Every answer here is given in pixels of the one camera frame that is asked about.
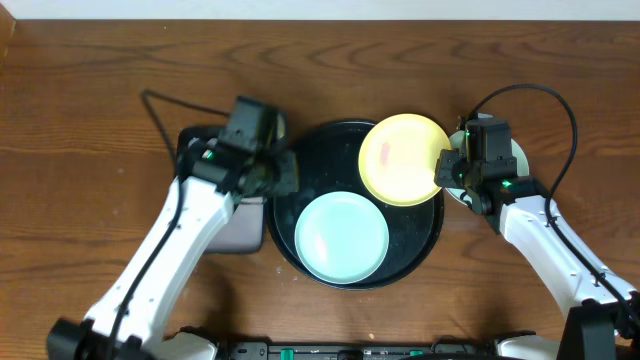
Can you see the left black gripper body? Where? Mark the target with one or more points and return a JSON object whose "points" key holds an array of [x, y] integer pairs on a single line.
{"points": [[282, 177]]}

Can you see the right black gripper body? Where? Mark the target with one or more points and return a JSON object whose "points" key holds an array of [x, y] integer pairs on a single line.
{"points": [[457, 172]]}

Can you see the light green plate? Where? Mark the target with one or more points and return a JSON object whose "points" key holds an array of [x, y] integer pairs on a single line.
{"points": [[341, 238], [523, 168]]}

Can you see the yellow round plate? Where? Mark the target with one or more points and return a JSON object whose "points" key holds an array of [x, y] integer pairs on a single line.
{"points": [[397, 159]]}

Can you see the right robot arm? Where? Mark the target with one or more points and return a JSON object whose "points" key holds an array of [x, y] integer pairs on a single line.
{"points": [[601, 309]]}

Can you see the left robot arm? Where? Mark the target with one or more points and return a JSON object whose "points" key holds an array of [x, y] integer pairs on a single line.
{"points": [[129, 321]]}

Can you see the black rectangular tray grey mat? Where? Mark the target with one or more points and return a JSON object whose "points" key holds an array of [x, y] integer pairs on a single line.
{"points": [[243, 233]]}

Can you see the black round tray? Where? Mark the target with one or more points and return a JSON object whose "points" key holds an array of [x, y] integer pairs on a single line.
{"points": [[328, 162]]}

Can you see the light green plate front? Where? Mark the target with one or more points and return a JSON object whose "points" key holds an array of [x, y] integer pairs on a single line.
{"points": [[341, 238]]}

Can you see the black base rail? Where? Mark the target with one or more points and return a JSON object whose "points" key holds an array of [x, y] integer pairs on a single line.
{"points": [[350, 351]]}

